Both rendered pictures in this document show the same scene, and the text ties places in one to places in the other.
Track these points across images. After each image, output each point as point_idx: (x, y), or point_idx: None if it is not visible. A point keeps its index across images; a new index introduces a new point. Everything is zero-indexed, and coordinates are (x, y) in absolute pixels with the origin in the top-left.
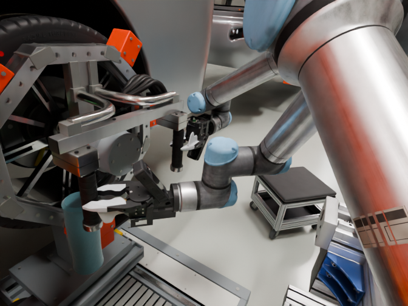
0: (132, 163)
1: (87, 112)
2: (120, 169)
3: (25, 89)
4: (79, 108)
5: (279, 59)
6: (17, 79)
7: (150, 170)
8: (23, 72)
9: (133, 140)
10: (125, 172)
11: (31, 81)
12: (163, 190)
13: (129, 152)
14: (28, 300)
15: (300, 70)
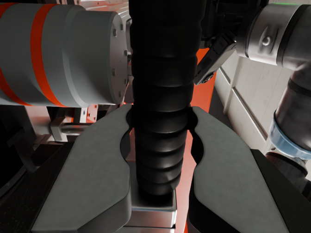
0: (115, 38)
1: (37, 111)
2: (121, 31)
3: (82, 110)
4: (47, 112)
5: (268, 151)
6: (85, 114)
7: (210, 76)
8: (84, 122)
9: (118, 92)
10: (117, 17)
11: (81, 118)
12: (233, 50)
13: (118, 66)
14: None
15: (275, 149)
